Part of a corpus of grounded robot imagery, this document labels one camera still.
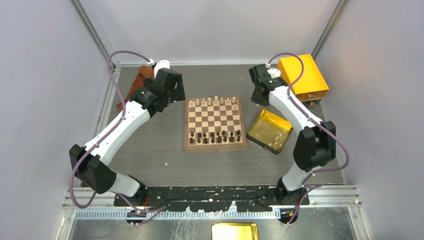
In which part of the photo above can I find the gold metal tin tray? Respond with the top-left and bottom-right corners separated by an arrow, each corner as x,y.
246,109 -> 293,155

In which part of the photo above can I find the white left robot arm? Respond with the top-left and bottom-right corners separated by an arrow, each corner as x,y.
69,68 -> 185,207

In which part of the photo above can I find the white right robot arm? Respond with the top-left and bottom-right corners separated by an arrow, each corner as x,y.
249,64 -> 336,206

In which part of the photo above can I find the brown cloth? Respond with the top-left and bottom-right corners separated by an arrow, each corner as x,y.
118,65 -> 154,103

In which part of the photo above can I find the yellow drawer box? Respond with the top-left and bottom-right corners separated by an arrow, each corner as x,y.
276,54 -> 329,108

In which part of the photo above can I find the wooden chessboard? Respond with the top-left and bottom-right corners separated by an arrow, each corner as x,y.
184,96 -> 248,152

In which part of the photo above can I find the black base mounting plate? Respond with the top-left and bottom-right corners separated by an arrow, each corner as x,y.
126,185 -> 307,213

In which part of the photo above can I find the gold tin lid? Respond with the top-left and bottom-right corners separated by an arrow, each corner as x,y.
211,222 -> 259,240

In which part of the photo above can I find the aluminium front rail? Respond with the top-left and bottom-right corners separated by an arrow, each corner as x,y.
62,185 -> 362,222

